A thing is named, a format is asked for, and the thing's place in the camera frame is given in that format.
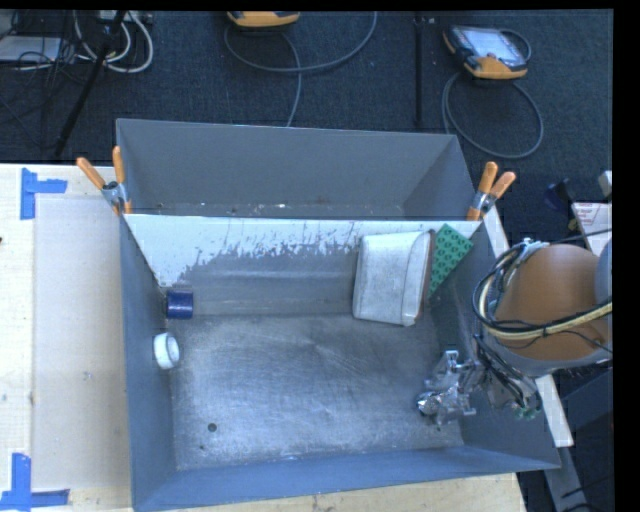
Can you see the white tape roll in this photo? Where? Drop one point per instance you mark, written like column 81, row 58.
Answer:
column 166, row 351

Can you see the white rectangular block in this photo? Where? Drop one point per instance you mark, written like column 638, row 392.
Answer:
column 385, row 277

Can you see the pale wood board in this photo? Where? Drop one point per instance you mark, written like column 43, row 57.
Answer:
column 75, row 340

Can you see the blue tape roll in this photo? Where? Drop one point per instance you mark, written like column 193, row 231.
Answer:
column 179, row 303

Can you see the dark green flat block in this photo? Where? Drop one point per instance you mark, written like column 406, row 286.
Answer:
column 446, row 257

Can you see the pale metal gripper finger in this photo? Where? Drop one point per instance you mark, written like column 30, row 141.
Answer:
column 450, row 372
column 447, row 405

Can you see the grey metal bin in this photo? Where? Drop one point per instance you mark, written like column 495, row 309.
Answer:
column 310, row 380

